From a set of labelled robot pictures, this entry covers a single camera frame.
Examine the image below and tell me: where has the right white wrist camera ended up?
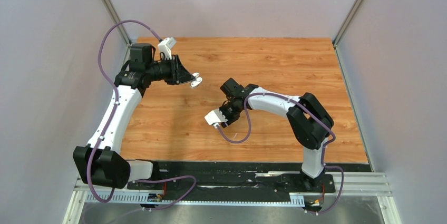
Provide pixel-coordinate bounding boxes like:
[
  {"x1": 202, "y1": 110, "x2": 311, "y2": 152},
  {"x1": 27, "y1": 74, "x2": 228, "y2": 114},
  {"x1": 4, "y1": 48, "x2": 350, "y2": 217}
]
[{"x1": 204, "y1": 109, "x2": 228, "y2": 128}]

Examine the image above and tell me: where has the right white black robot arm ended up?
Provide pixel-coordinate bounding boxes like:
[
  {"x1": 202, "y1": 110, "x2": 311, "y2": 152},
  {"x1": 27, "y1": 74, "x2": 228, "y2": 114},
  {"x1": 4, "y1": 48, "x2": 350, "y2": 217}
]
[{"x1": 213, "y1": 78, "x2": 335, "y2": 191}]

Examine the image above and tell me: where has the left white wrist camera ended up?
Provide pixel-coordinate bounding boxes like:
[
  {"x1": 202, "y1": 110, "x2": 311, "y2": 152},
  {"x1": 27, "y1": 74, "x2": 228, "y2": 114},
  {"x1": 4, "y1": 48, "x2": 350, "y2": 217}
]
[{"x1": 158, "y1": 37, "x2": 177, "y2": 60}]

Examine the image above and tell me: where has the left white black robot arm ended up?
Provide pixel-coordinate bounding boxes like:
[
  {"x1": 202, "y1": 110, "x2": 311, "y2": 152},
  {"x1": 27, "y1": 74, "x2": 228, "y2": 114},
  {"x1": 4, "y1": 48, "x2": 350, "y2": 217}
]
[{"x1": 73, "y1": 43, "x2": 202, "y2": 189}]

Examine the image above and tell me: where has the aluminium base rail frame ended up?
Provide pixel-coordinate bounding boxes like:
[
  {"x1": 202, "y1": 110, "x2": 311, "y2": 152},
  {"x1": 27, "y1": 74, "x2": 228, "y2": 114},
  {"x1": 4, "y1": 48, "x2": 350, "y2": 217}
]
[{"x1": 63, "y1": 162, "x2": 401, "y2": 223}]

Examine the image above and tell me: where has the white earbud charging case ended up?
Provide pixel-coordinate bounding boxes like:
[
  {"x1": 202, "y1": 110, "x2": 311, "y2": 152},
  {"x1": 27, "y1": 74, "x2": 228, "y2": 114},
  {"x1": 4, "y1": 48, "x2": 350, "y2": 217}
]
[{"x1": 190, "y1": 72, "x2": 203, "y2": 89}]

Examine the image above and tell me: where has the right aluminium corner post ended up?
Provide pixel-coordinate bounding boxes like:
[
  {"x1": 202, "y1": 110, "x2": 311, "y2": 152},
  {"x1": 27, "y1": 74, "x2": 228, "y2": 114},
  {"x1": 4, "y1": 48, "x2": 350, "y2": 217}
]
[{"x1": 332, "y1": 0, "x2": 365, "y2": 48}]

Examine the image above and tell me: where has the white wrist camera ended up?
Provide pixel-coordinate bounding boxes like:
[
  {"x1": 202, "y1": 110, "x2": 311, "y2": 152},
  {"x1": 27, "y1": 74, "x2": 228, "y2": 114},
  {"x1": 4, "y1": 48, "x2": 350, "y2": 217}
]
[
  {"x1": 158, "y1": 37, "x2": 177, "y2": 60},
  {"x1": 204, "y1": 109, "x2": 228, "y2": 128}
]

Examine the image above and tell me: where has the left aluminium corner post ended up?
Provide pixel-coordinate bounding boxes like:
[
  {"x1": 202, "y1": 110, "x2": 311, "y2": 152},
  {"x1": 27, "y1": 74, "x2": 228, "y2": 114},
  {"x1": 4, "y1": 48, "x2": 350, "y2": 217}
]
[{"x1": 101, "y1": 0, "x2": 131, "y2": 46}]

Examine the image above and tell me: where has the aluminium corner post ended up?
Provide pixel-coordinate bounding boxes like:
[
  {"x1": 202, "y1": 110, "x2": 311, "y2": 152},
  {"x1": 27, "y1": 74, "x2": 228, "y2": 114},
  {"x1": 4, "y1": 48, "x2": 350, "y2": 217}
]
[
  {"x1": 332, "y1": 0, "x2": 365, "y2": 48},
  {"x1": 101, "y1": 0, "x2": 131, "y2": 46}
]

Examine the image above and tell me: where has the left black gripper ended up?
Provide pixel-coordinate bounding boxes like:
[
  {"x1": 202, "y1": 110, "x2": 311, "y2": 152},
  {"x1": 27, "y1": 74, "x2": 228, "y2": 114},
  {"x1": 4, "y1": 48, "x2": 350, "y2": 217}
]
[{"x1": 145, "y1": 54, "x2": 195, "y2": 85}]

